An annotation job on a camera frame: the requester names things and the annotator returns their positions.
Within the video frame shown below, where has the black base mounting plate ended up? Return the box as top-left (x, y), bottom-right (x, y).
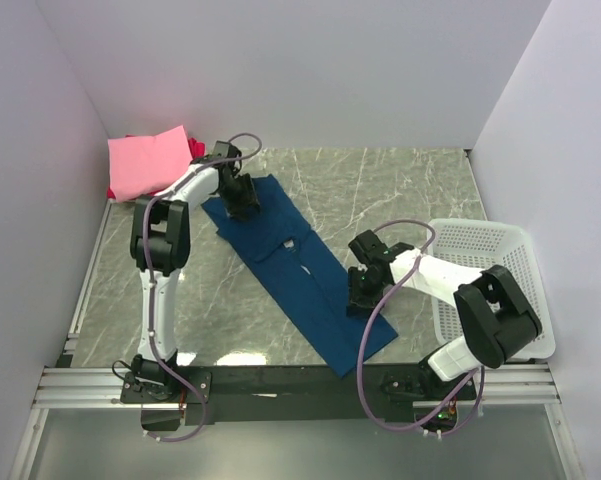
top-left (120, 364), bottom-right (476, 431)

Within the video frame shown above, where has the blue Mickey t-shirt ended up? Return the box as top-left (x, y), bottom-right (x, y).
top-left (201, 174), bottom-right (400, 376)

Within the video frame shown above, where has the folded light pink t-shirt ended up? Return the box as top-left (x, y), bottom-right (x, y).
top-left (107, 124), bottom-right (192, 201)

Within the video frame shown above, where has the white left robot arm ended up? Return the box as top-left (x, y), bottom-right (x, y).
top-left (130, 133), bottom-right (262, 402)

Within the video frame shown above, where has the white plastic laundry basket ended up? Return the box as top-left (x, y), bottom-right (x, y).
top-left (427, 218), bottom-right (556, 360)

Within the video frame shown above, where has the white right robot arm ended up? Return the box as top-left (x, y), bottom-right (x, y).
top-left (347, 230), bottom-right (543, 399)

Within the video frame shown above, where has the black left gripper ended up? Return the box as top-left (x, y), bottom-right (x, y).
top-left (218, 175), bottom-right (262, 224)

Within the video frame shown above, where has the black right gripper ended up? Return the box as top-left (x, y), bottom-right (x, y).
top-left (344, 267), bottom-right (388, 319)

